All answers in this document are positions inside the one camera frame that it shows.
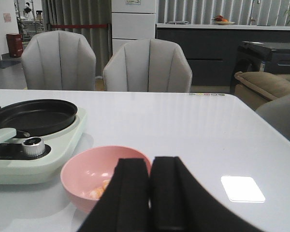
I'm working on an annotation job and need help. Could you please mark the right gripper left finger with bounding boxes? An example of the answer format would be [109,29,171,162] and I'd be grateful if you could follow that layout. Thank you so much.
[78,158,149,232]

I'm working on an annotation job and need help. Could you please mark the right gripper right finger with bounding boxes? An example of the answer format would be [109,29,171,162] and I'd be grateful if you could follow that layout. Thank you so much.
[150,157,259,232]

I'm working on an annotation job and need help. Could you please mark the orange shrimp pieces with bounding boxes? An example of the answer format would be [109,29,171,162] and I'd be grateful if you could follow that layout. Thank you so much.
[81,179,111,201]

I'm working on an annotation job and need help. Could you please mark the pink plastic bowl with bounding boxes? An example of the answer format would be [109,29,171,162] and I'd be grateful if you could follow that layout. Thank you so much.
[60,145,151,214]

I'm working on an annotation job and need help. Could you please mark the green breakfast maker base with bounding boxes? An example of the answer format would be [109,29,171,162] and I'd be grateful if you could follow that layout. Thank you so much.
[0,108,87,185]

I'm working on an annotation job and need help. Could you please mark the right silver control knob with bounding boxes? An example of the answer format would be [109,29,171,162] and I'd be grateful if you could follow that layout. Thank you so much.
[22,137,46,157]

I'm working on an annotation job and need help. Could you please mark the black round frying pan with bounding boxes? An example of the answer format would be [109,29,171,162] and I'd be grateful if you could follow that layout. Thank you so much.
[0,99,78,138]

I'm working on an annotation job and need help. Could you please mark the olive brown sofa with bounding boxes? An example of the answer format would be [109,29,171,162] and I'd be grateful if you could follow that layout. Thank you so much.
[234,72,290,110]

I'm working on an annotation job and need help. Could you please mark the grey armchair corner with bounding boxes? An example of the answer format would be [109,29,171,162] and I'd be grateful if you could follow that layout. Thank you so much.
[256,94,290,141]

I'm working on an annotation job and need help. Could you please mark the right grey upholstered chair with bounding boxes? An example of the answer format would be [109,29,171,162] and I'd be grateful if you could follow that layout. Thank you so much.
[103,39,192,93]

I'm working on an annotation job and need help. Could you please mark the grey upholstered chair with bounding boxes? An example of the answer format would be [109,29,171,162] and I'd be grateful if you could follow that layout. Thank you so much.
[21,30,96,91]
[103,39,192,93]

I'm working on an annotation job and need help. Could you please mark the dark kitchen counter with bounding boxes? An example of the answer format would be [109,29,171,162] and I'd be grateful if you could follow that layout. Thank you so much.
[156,24,290,87]

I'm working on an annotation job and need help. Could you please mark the left grey upholstered chair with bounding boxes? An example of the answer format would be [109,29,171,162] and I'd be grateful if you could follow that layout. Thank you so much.
[21,30,96,91]

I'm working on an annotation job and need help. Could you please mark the white refrigerator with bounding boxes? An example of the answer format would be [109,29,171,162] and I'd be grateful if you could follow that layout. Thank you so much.
[111,0,157,53]

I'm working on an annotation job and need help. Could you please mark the fruit plate on counter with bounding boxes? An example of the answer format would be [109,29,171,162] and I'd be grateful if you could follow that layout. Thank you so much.
[212,15,235,25]

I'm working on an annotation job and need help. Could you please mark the red barrier belt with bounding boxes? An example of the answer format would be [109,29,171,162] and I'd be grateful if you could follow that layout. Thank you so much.
[50,24,110,29]

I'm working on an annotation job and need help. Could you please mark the red trash bin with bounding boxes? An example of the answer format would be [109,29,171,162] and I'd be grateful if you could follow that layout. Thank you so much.
[6,33,23,58]

